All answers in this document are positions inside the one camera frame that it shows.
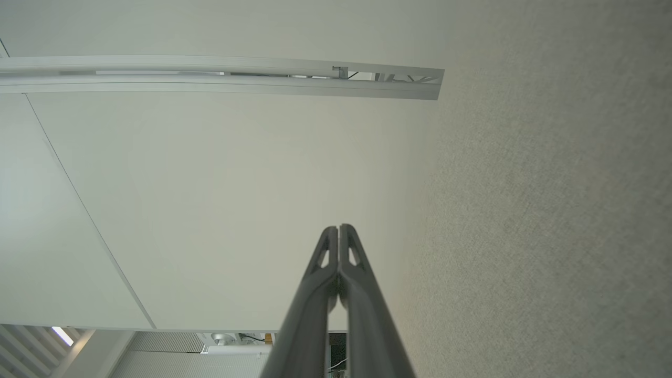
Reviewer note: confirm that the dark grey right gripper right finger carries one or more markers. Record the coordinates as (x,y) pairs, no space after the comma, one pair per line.
(370,336)

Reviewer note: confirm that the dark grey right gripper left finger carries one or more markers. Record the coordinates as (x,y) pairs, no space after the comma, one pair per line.
(304,336)

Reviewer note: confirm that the grey aluminium truss post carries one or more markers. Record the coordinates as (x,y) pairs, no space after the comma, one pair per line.
(210,86)

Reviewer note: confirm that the white ceiling light panel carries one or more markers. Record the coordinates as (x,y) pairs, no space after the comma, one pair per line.
(62,336)

